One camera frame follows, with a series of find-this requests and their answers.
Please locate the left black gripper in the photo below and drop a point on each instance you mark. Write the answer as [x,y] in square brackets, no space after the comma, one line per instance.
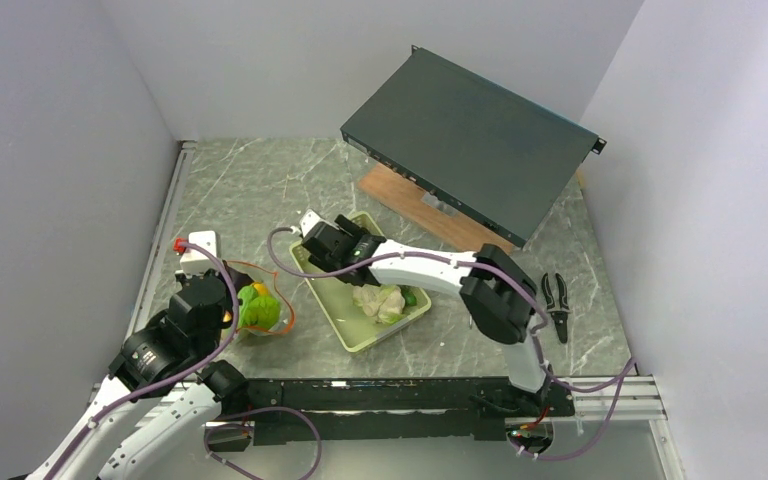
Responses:
[230,299]

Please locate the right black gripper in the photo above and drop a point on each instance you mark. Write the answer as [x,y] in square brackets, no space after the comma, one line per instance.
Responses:
[343,223]

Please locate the light green pepper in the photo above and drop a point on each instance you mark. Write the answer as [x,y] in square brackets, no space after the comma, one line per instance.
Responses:
[262,312]

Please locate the clear orange zip bag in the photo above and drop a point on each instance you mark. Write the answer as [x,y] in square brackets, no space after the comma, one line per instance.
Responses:
[269,279]

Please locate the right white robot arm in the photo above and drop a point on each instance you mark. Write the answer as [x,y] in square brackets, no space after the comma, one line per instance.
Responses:
[496,292]

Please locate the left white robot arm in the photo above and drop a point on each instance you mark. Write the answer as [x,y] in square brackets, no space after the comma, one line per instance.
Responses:
[135,417]

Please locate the green plastic basket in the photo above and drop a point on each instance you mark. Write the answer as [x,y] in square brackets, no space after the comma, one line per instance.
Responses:
[353,328]

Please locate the white cauliflower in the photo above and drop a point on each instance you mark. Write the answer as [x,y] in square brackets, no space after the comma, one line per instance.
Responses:
[384,304]

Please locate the dark green cucumber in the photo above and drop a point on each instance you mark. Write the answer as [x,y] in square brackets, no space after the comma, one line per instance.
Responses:
[409,298]

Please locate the brown wooden board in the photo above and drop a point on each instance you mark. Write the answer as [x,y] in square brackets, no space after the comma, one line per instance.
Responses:
[407,199]

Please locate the black pliers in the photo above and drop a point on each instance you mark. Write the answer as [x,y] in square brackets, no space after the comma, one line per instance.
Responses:
[556,295]

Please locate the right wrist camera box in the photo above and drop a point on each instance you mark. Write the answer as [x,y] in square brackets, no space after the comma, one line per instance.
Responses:
[308,221]

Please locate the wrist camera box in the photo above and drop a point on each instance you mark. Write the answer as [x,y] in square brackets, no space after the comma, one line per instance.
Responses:
[308,221]
[195,251]

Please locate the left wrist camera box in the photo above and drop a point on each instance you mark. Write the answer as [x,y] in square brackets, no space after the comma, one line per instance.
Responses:
[195,251]

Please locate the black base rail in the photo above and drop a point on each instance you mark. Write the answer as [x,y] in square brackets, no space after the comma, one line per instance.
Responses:
[279,411]

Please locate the black network switch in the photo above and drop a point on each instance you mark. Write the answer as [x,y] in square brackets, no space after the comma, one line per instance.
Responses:
[498,158]

